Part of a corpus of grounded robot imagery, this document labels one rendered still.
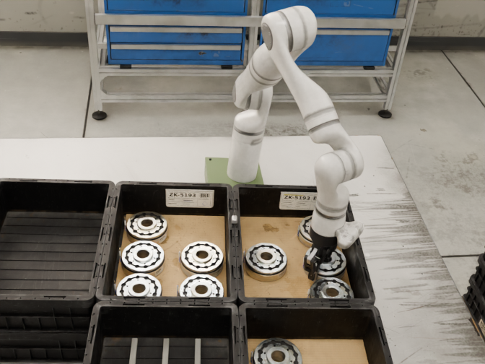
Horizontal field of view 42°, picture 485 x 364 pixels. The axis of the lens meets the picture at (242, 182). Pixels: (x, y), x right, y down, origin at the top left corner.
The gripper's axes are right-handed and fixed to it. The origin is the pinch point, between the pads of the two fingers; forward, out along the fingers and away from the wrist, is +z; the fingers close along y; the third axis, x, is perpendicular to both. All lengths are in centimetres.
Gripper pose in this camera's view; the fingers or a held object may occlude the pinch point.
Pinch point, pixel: (318, 269)
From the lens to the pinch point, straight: 155.0
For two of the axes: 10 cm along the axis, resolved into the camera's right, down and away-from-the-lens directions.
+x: 8.0, 4.1, -4.3
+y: -5.9, 4.7, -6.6
